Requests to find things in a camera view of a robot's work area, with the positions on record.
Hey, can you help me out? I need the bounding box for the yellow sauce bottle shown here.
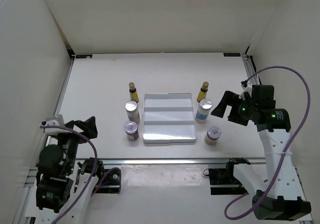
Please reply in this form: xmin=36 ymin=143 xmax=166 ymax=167
xmin=128 ymin=82 xmax=139 ymax=103
xmin=197 ymin=81 xmax=209 ymax=102

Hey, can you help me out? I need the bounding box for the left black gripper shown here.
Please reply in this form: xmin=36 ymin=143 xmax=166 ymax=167
xmin=54 ymin=115 xmax=97 ymax=174

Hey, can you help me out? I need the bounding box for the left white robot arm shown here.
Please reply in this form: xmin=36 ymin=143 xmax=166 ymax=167
xmin=35 ymin=115 xmax=105 ymax=223

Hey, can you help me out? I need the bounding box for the white divided organizer tray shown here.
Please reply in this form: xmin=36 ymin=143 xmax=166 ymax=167
xmin=142 ymin=93 xmax=197 ymax=145

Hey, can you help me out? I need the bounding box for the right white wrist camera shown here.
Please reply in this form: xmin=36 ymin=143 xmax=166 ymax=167
xmin=239 ymin=81 xmax=253 ymax=100

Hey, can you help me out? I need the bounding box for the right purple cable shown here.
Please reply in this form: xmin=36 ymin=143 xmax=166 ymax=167
xmin=223 ymin=66 xmax=312 ymax=220

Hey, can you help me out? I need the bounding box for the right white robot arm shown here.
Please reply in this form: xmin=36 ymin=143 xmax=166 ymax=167
xmin=211 ymin=85 xmax=312 ymax=221

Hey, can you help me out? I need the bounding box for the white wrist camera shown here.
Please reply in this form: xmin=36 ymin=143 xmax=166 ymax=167
xmin=39 ymin=114 xmax=65 ymax=136
xmin=239 ymin=81 xmax=253 ymax=100

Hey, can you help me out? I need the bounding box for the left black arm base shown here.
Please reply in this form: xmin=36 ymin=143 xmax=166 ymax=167
xmin=92 ymin=167 xmax=122 ymax=195

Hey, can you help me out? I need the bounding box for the short white-lid jar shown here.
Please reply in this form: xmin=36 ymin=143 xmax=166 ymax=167
xmin=124 ymin=121 xmax=139 ymax=141
xmin=204 ymin=126 xmax=222 ymax=145

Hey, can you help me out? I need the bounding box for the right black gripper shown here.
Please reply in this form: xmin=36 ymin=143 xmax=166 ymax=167
xmin=210 ymin=91 xmax=258 ymax=126

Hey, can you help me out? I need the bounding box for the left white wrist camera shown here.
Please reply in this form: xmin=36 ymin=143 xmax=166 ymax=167
xmin=39 ymin=114 xmax=65 ymax=136

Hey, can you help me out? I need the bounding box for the tall peppercorn jar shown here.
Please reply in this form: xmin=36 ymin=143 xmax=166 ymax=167
xmin=195 ymin=99 xmax=213 ymax=123
xmin=125 ymin=101 xmax=141 ymax=124

